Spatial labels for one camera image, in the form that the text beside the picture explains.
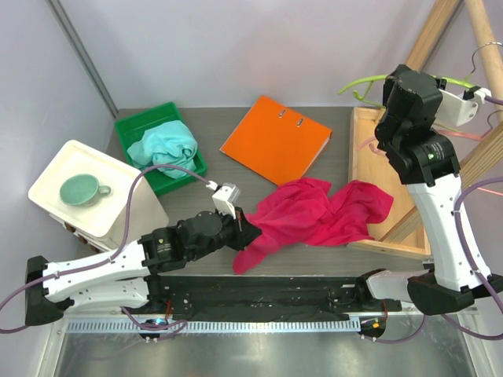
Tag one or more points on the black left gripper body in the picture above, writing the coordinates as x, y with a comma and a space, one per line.
228, 232

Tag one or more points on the magenta t shirt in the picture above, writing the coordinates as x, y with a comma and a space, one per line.
302, 211

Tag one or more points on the teal t shirt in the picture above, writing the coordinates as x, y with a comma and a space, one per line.
169, 143

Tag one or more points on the pink plastic hanger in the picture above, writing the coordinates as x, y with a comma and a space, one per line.
442, 129

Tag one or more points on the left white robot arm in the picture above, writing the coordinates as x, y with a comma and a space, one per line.
128, 277

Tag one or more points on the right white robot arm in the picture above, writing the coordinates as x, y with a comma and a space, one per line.
427, 165

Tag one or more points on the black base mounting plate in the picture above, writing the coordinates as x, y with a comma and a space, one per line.
235, 298

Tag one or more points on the green plastic tray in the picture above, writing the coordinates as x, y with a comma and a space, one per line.
131, 128

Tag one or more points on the white drawer box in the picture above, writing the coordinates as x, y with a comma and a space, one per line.
101, 219

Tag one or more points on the teal ceramic cup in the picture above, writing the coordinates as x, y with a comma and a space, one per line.
83, 190

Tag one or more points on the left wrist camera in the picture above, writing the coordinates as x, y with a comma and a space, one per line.
224, 198

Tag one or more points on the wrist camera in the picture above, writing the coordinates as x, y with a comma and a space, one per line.
224, 198
457, 110

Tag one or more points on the orange ring binder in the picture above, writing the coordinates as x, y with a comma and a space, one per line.
276, 142

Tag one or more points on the white slotted cable duct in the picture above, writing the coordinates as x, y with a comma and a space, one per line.
124, 326

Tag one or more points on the wooden clothes rack frame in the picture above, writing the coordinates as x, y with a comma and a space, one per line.
402, 233

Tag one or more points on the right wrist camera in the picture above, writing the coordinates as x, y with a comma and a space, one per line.
457, 110

